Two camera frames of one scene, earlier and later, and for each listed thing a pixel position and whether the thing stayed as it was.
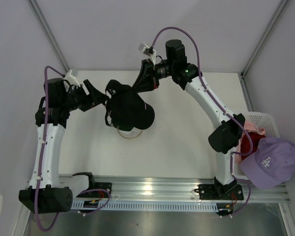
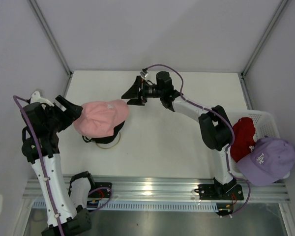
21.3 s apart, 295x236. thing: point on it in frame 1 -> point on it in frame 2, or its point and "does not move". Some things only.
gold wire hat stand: (117, 127) -> (108, 148)
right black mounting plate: (214, 191) does not move
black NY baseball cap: (126, 109) -> (105, 139)
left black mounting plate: (106, 186) does not move
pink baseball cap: (251, 127) -> (101, 118)
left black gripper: (94, 98) -> (72, 112)
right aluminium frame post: (243, 79) does not move
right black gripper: (145, 81) -> (133, 93)
